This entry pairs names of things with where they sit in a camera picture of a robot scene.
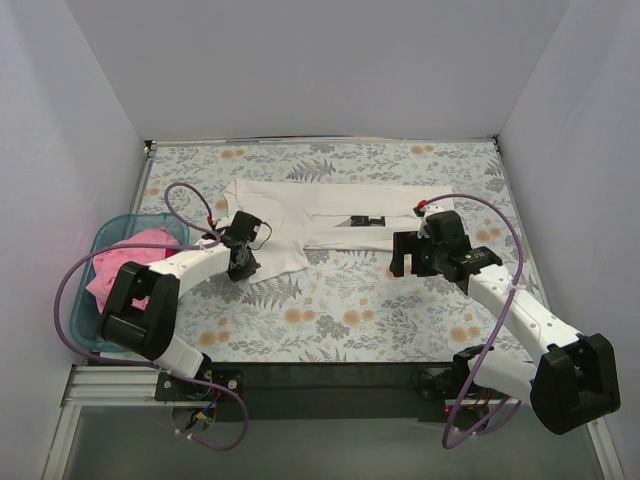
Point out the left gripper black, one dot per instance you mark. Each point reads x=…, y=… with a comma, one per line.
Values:
x=242, y=265

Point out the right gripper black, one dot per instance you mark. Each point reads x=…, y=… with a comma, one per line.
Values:
x=415, y=255

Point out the white t shirt robot print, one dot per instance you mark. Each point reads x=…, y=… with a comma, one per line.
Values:
x=308, y=216

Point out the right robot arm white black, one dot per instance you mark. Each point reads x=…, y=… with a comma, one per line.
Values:
x=571, y=378

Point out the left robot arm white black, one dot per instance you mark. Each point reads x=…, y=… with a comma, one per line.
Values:
x=141, y=309

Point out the floral table cloth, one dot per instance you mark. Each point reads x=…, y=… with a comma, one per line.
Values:
x=345, y=305

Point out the pink t shirt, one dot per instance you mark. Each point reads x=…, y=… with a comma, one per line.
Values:
x=106, y=265

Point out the teal plastic basket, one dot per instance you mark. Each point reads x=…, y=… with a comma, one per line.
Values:
x=84, y=318

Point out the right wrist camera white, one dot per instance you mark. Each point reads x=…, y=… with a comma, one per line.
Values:
x=423, y=210

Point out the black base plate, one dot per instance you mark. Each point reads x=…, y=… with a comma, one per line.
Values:
x=338, y=390

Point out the aluminium frame rail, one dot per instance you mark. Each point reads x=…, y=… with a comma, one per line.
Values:
x=113, y=427

